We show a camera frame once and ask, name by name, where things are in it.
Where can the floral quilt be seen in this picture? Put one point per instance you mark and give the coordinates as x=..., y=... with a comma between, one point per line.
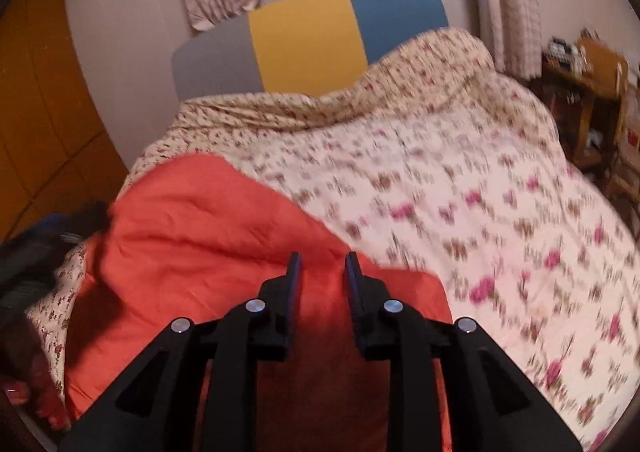
x=450, y=157

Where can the yellow wooden wardrobe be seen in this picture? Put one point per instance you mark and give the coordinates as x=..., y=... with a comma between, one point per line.
x=40, y=107

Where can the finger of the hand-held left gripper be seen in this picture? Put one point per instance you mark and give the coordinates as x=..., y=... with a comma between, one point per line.
x=90, y=219

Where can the person's left hand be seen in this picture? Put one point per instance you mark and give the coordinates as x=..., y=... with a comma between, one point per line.
x=30, y=382

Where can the dark desk clutter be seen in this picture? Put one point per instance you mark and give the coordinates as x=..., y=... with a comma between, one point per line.
x=565, y=52

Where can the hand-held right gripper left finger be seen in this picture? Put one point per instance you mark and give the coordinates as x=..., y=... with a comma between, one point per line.
x=294, y=302

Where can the wooden chair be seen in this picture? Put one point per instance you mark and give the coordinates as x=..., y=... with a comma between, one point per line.
x=627, y=152

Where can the grey yellow blue headboard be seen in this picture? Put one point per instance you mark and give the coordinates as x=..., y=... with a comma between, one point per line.
x=305, y=42

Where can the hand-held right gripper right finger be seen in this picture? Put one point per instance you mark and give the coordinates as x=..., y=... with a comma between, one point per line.
x=352, y=302

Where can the orange garment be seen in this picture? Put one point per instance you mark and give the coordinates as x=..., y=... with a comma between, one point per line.
x=200, y=242

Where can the wooden desk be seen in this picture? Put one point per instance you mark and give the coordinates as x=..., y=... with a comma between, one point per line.
x=585, y=97

